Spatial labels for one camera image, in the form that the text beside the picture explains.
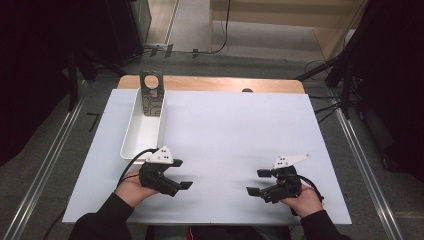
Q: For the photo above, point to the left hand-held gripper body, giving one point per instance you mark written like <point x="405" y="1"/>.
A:
<point x="155" y="178"/>

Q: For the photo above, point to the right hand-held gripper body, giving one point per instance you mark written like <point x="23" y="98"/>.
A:
<point x="283" y="186"/>

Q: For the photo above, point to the white storage box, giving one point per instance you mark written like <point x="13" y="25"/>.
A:
<point x="141" y="136"/>

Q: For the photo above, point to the person's left hand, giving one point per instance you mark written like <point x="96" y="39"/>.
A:
<point x="133" y="195"/>

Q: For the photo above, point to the person's right hand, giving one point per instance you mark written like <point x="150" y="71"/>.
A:
<point x="306" y="203"/>

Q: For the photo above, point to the white table board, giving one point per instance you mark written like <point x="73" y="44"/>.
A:
<point x="233" y="133"/>

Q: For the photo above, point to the dark round table grommet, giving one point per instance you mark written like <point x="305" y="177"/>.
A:
<point x="247" y="90"/>

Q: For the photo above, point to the black metal stand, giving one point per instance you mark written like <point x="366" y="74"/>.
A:
<point x="72" y="86"/>
<point x="346" y="83"/>

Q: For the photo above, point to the dark equipment cabinet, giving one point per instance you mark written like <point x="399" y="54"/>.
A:
<point x="126" y="30"/>

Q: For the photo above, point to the light wooden shelf unit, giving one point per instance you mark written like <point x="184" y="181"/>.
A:
<point x="326" y="16"/>

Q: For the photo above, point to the aluminium floor rail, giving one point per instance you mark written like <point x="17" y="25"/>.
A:
<point x="46" y="166"/>
<point x="370" y="176"/>

